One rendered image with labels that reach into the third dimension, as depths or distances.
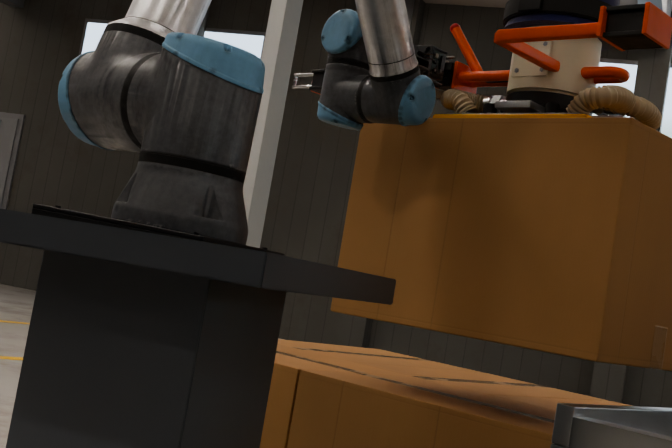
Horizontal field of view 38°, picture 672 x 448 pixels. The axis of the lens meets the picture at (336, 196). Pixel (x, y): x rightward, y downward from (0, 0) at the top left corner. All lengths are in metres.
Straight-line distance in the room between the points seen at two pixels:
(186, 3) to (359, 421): 0.86
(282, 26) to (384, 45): 3.55
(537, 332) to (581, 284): 0.11
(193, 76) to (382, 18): 0.49
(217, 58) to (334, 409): 0.87
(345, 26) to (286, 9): 3.43
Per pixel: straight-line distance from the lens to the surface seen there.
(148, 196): 1.33
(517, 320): 1.73
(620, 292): 1.69
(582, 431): 1.51
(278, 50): 5.25
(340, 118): 1.85
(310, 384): 2.03
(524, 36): 1.74
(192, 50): 1.36
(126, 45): 1.50
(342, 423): 1.97
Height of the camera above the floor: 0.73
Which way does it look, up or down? 5 degrees up
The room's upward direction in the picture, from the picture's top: 10 degrees clockwise
